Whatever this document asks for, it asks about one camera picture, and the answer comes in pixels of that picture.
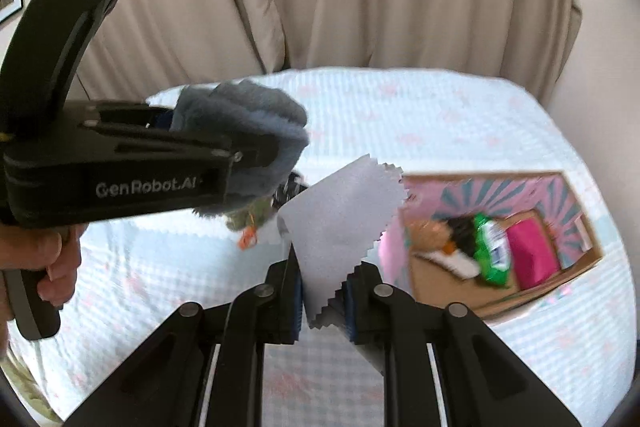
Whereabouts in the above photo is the light blue pink bedspread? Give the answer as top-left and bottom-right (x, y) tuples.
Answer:
(2, 68), (637, 426)

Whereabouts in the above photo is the brown fluffy plush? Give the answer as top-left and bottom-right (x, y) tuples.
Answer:
(408, 220), (457, 255)

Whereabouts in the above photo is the white cleaning cloth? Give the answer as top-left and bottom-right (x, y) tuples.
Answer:
(277, 155), (407, 329)

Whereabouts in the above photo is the pink patterned cardboard box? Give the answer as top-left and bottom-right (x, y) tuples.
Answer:
(378, 171), (602, 319)

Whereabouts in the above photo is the grey fuzzy sock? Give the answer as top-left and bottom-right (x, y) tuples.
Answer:
(171, 78), (309, 217)

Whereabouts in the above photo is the magenta sponge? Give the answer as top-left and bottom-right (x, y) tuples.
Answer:
(506, 218), (561, 291)

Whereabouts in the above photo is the green wet wipes pack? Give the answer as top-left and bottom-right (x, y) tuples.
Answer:
(474, 213), (512, 287)

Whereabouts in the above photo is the person's left hand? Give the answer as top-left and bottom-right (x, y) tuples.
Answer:
(0, 223), (89, 323)

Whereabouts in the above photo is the orange fluffy plush carrot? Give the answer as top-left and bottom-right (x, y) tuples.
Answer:
(226, 197), (274, 251)

